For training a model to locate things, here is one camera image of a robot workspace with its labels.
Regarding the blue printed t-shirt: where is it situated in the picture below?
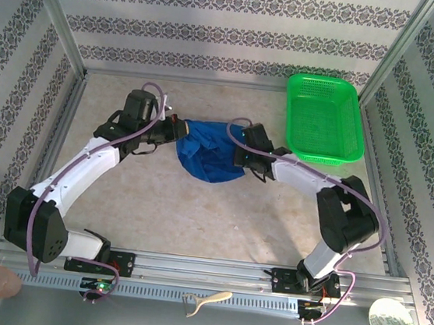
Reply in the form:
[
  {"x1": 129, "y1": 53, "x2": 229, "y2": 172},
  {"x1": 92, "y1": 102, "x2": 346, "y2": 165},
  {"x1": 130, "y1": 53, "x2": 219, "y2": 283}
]
[{"x1": 171, "y1": 115, "x2": 253, "y2": 189}]

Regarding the green plastic basket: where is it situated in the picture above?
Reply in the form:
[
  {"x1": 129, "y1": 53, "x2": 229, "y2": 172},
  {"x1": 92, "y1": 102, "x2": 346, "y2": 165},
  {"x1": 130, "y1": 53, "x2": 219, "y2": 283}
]
[{"x1": 278, "y1": 71, "x2": 372, "y2": 170}]

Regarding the beige vegetable peeler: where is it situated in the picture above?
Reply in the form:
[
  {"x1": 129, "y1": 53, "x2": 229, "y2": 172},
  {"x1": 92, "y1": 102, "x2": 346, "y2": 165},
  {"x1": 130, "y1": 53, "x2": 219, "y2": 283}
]
[{"x1": 180, "y1": 286, "x2": 234, "y2": 323}]

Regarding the round green patterned plate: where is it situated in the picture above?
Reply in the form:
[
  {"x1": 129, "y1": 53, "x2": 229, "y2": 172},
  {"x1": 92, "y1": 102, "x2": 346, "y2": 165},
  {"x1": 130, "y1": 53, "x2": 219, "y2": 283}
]
[{"x1": 367, "y1": 296, "x2": 420, "y2": 325}]

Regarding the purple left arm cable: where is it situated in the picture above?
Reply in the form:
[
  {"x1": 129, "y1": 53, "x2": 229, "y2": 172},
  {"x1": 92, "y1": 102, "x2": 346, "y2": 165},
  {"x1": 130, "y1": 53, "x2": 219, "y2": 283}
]
[{"x1": 20, "y1": 69, "x2": 172, "y2": 311}]

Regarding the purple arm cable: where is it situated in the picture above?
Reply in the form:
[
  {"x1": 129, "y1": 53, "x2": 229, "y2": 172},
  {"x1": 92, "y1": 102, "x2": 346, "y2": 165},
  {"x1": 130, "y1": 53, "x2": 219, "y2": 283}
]
[
  {"x1": 20, "y1": 69, "x2": 172, "y2": 311},
  {"x1": 205, "y1": 116, "x2": 400, "y2": 325}
]

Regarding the aluminium back rail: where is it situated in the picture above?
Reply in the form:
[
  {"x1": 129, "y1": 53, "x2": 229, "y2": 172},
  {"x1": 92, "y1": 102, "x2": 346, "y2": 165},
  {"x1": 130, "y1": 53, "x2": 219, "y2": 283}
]
[{"x1": 83, "y1": 63, "x2": 289, "y2": 97}]

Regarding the aluminium side rail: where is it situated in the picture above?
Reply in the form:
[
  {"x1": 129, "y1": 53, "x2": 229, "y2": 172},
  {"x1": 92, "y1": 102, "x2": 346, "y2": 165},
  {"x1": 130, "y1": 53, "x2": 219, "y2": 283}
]
[
  {"x1": 345, "y1": 104, "x2": 427, "y2": 280},
  {"x1": 12, "y1": 66, "x2": 89, "y2": 243}
]

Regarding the aluminium frame post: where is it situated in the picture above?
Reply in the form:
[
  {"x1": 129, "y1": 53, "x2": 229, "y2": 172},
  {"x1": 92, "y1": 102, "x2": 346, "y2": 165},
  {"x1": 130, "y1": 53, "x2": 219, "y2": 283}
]
[
  {"x1": 9, "y1": 0, "x2": 97, "y2": 80},
  {"x1": 358, "y1": 0, "x2": 434, "y2": 112}
]

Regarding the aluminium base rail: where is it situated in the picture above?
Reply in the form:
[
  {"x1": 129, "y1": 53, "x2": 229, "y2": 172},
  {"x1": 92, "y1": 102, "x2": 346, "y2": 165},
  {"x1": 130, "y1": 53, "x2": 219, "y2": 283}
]
[{"x1": 0, "y1": 232, "x2": 415, "y2": 312}]

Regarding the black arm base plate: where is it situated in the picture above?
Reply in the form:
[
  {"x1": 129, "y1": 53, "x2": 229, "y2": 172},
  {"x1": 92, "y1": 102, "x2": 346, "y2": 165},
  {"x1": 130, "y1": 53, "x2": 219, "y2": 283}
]
[
  {"x1": 268, "y1": 266, "x2": 343, "y2": 301},
  {"x1": 63, "y1": 245, "x2": 137, "y2": 279}
]

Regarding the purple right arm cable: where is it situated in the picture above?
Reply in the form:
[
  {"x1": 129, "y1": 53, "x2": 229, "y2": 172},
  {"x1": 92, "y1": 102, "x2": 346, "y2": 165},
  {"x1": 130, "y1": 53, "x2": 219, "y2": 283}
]
[{"x1": 205, "y1": 116, "x2": 400, "y2": 325}]

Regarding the grey slotted cable duct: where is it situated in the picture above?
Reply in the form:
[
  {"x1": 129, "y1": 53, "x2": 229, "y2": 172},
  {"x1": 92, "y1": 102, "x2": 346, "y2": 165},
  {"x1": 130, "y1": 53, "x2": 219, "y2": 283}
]
[{"x1": 14, "y1": 267, "x2": 304, "y2": 318}]

